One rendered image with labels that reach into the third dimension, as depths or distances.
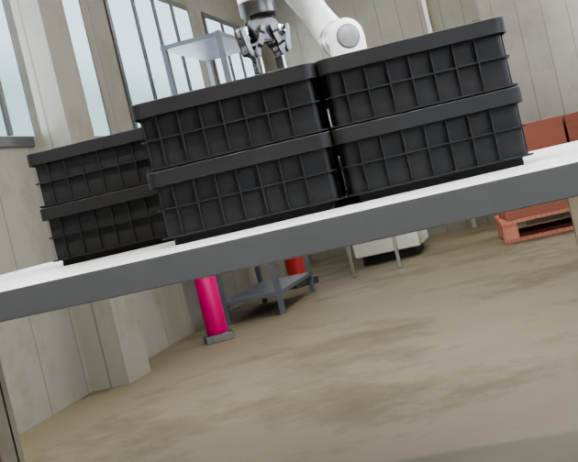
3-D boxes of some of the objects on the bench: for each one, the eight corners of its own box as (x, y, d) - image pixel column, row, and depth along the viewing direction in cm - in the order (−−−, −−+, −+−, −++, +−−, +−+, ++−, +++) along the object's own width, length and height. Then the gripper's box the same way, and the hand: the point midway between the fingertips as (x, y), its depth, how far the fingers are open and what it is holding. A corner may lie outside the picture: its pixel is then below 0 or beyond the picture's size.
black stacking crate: (99, 254, 248) (87, 204, 247) (223, 225, 246) (211, 175, 245) (51, 269, 208) (37, 210, 208) (198, 235, 206) (183, 175, 205)
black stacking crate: (198, 235, 206) (183, 175, 205) (348, 200, 204) (334, 139, 203) (161, 248, 166) (143, 174, 166) (348, 205, 164) (329, 130, 163)
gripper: (270, 2, 228) (287, 75, 229) (216, 5, 218) (234, 82, 219) (293, -8, 223) (310, 67, 223) (238, -6, 213) (256, 74, 213)
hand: (271, 68), depth 221 cm, fingers open, 5 cm apart
